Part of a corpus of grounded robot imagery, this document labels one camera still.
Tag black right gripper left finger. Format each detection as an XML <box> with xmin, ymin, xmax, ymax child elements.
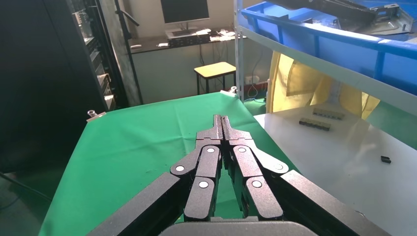
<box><xmin>87</xmin><ymin>115</ymin><xmax>224</xmax><ymax>236</ymax></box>

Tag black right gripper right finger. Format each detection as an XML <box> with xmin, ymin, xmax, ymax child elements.
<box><xmin>223</xmin><ymin>116</ymin><xmax>391</xmax><ymax>236</ymax></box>

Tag dark metal link strip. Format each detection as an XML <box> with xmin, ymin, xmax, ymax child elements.
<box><xmin>298</xmin><ymin>118</ymin><xmax>331</xmax><ymax>132</ymax></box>
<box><xmin>312</xmin><ymin>107</ymin><xmax>346</xmax><ymax>121</ymax></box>

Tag green table cloth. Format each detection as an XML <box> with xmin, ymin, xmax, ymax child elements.
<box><xmin>38</xmin><ymin>91</ymin><xmax>298</xmax><ymax>236</ymax></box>

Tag yellow fabric bag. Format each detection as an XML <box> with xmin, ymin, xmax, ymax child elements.
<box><xmin>266</xmin><ymin>50</ymin><xmax>381</xmax><ymax>120</ymax></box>

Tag yellow stool with black legs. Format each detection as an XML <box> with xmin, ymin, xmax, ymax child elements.
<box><xmin>194</xmin><ymin>61</ymin><xmax>237</xmax><ymax>95</ymax></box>

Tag white desk with dark top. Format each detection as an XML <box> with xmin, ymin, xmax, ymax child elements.
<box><xmin>128</xmin><ymin>29</ymin><xmax>242</xmax><ymax>106</ymax></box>

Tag black device on desk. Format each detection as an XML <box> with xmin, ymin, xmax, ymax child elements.
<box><xmin>167</xmin><ymin>32</ymin><xmax>211</xmax><ymax>48</ymax></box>

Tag white papers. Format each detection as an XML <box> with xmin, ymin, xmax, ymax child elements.
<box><xmin>195</xmin><ymin>28</ymin><xmax>237</xmax><ymax>42</ymax></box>

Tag black stand pole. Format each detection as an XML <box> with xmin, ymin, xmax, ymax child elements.
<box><xmin>114</xmin><ymin>0</ymin><xmax>144</xmax><ymax>106</ymax></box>

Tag equipment server rack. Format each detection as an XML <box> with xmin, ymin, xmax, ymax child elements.
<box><xmin>67</xmin><ymin>0</ymin><xmax>132</xmax><ymax>112</ymax></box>

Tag blue plastic bin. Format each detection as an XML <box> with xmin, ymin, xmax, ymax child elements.
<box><xmin>241</xmin><ymin>0</ymin><xmax>417</xmax><ymax>96</ymax></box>

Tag black computer monitor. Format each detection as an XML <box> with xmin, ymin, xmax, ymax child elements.
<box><xmin>160</xmin><ymin>0</ymin><xmax>210</xmax><ymax>31</ymax></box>

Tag large black cabinet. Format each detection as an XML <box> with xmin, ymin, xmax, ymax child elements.
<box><xmin>0</xmin><ymin>0</ymin><xmax>109</xmax><ymax>174</ymax></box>

